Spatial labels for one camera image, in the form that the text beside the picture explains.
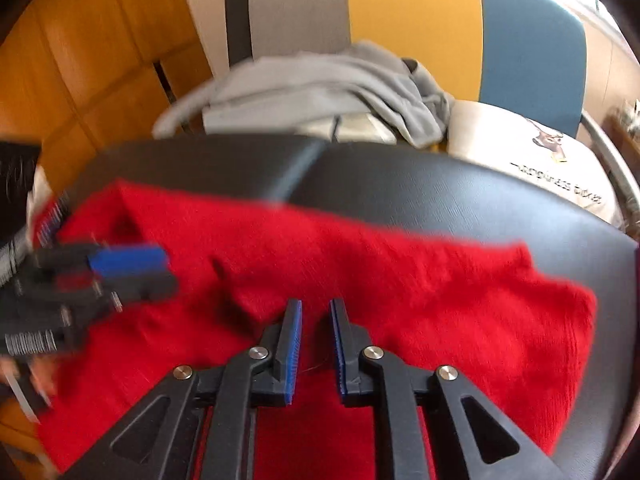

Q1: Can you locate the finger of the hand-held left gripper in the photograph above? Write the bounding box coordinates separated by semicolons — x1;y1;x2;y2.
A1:
50;274;180;313
35;244;168;281

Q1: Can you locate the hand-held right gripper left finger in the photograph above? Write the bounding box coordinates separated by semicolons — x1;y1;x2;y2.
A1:
62;299;304;480

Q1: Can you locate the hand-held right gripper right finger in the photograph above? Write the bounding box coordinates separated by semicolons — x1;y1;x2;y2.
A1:
329;298;571;480

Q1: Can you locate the red knitted sweater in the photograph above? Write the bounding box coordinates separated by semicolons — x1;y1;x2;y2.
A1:
30;180;599;480

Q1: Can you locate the person's left hand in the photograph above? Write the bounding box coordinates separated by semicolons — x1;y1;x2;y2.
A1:
0;357;58;411

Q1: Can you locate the pale folded cloth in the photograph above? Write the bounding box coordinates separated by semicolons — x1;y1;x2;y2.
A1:
201;102;397;142

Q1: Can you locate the wooden wardrobe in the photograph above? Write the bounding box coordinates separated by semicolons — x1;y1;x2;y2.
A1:
0;0;213;201

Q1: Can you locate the grey garment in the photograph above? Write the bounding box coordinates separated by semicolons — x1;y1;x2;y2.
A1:
152;41;454;149

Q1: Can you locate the white printed pillow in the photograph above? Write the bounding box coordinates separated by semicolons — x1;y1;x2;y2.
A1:
439;99;627;227

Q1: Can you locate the grey yellow blue sofa chair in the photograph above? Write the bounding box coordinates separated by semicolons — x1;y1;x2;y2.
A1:
225;0;640;211

